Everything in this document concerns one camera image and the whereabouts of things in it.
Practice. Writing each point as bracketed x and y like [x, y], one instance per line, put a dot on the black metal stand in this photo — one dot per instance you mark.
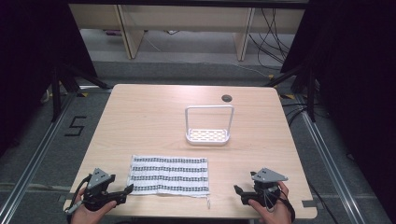
[62, 84]
[306, 84]

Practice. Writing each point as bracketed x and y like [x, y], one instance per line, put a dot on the person's right hand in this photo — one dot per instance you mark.
[274, 214]

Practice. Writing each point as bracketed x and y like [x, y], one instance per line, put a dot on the aluminium floor rail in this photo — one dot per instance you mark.
[34, 158]
[330, 161]

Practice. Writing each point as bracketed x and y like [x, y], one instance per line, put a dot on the white patterned dish towel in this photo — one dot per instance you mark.
[169, 175]

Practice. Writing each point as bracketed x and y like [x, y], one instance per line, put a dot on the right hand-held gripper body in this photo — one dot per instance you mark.
[266, 183]

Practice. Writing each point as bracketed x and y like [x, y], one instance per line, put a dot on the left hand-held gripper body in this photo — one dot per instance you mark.
[99, 179]

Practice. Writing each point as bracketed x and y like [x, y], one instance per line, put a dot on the light wooden desk frame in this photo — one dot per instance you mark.
[186, 18]

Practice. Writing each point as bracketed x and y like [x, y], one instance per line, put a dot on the person's left hand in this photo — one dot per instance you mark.
[90, 215]

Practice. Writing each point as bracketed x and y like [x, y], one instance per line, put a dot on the black curtain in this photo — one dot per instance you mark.
[358, 77]
[31, 62]

